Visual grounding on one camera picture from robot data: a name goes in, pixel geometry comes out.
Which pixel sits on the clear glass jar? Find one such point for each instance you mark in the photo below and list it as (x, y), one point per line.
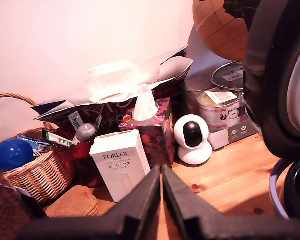
(192, 97)

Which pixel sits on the brown fabric pouch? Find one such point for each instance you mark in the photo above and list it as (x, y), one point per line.
(73, 202)

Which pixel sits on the wicker basket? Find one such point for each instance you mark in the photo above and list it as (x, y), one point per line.
(42, 175)

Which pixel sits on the white Porlex box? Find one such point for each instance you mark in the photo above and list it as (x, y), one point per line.
(120, 162)

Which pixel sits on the blue and white packet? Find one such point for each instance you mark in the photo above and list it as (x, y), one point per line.
(37, 145)

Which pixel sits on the white wrapping paper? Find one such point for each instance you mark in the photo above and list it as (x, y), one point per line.
(115, 80)

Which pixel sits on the brown cork globe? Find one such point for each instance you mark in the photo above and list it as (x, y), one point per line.
(215, 30)

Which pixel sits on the dark floral paper gift bag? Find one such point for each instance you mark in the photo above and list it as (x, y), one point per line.
(172, 82)

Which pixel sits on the blue ball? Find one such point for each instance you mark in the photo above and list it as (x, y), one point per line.
(13, 154)

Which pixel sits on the labelled metal tin can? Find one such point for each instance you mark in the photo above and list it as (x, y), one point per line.
(218, 115)

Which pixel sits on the red translucent container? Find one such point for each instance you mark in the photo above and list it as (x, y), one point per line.
(80, 160)

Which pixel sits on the floral tissue box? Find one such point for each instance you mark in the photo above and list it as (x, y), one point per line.
(157, 142)

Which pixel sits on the green and white tube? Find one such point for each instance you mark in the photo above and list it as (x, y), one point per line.
(58, 140)
(75, 121)

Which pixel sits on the round metal tin lid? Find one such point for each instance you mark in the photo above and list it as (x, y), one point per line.
(227, 75)

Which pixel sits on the white dome security camera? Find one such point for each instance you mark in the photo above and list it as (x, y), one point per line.
(193, 135)

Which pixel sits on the white paper tissue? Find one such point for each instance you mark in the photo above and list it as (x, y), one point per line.
(145, 102)

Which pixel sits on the dark brown fuzzy cloth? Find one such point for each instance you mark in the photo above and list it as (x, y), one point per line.
(7, 215)

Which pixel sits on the white and grey cardboard box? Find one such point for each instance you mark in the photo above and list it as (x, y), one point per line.
(237, 134)

